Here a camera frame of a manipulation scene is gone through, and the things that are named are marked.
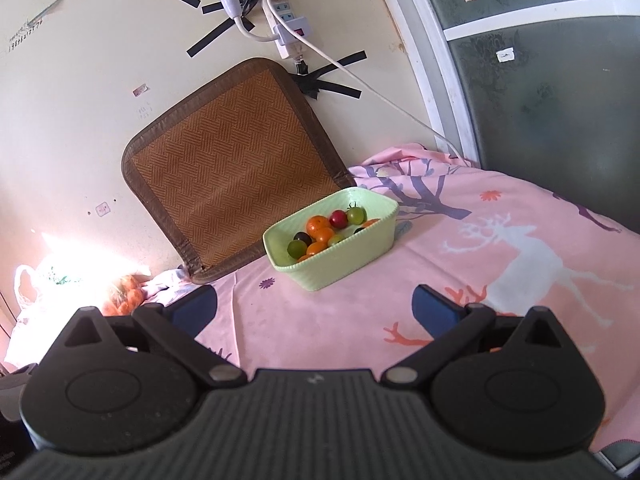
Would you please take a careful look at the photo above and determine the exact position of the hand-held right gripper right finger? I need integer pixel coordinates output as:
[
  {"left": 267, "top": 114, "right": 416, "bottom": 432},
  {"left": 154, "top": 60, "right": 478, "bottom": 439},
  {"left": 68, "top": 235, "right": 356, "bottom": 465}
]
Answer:
[{"left": 382, "top": 284, "right": 572, "bottom": 389}]

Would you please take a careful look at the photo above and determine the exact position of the white plastic bag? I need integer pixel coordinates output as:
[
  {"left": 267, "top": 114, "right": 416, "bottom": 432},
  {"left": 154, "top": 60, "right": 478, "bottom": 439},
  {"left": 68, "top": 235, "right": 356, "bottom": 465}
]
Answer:
[{"left": 4, "top": 259, "right": 108, "bottom": 367}]

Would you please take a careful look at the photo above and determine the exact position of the white power strip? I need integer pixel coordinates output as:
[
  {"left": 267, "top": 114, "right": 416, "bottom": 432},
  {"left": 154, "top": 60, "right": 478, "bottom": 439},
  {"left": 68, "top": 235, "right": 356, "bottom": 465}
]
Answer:
[{"left": 262, "top": 0, "right": 314, "bottom": 61}]

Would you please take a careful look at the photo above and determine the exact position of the pink printed blanket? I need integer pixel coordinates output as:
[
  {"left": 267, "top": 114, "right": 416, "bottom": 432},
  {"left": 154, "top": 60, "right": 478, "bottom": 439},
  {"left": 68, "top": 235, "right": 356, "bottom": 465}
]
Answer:
[{"left": 142, "top": 142, "right": 640, "bottom": 458}]

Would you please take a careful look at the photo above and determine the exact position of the white power cable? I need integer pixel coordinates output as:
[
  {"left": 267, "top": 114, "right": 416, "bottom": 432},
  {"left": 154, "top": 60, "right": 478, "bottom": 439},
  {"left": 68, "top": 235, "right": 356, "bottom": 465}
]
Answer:
[{"left": 300, "top": 42, "right": 463, "bottom": 160}]

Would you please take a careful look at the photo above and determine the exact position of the frosted glass door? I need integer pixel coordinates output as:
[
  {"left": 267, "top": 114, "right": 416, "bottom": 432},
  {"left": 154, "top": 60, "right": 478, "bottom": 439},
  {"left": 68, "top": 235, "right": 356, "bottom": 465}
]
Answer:
[{"left": 365, "top": 0, "right": 640, "bottom": 235}]

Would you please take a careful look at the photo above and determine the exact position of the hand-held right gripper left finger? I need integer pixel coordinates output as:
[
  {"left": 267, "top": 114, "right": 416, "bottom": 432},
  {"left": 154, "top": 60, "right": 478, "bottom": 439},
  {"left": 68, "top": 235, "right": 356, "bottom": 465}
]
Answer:
[{"left": 60, "top": 284, "right": 249, "bottom": 388}]

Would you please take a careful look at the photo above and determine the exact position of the bag of oranges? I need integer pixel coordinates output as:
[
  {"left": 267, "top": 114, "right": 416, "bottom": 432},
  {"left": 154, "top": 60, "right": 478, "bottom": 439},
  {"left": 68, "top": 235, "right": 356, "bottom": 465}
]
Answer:
[{"left": 101, "top": 272, "right": 147, "bottom": 317}]

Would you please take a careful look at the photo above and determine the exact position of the light green plastic basin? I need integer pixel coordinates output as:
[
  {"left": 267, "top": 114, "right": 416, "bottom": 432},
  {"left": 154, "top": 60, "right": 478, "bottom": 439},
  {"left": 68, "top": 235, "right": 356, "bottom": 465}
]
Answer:
[{"left": 262, "top": 186, "right": 400, "bottom": 292}]

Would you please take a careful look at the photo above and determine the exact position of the brown woven seat mat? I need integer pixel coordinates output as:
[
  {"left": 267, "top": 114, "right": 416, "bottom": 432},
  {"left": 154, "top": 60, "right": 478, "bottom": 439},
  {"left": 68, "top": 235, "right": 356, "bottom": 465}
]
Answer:
[{"left": 121, "top": 57, "right": 357, "bottom": 285}]

